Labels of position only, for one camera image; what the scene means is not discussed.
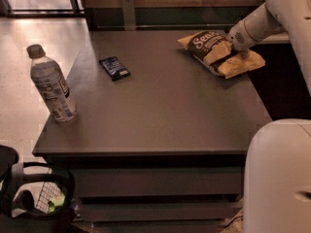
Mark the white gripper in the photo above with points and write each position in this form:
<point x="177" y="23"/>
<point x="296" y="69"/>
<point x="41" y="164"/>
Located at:
<point x="239" y="38"/>

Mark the brown yellow chip bag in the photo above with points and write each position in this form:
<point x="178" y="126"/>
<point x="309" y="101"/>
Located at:
<point x="199" y="44"/>

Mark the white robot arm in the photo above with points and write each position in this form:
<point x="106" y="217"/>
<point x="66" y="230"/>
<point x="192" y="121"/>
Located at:
<point x="277" y="178"/>

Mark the clear plastic water bottle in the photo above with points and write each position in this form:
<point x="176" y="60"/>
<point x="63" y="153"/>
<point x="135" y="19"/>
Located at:
<point x="51" y="84"/>

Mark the grey drawer cabinet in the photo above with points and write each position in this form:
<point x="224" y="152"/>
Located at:
<point x="159" y="151"/>

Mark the small dark blue snack packet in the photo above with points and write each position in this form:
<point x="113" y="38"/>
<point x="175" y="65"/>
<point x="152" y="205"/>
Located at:
<point x="114" y="68"/>

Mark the green cloth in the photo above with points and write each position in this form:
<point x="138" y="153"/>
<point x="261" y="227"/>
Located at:
<point x="56" y="203"/>

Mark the left metal bracket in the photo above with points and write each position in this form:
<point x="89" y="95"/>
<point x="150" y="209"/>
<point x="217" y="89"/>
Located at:
<point x="128" y="13"/>

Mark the wire mesh basket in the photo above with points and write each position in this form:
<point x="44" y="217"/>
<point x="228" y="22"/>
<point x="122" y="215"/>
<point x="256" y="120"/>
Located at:
<point x="48" y="190"/>

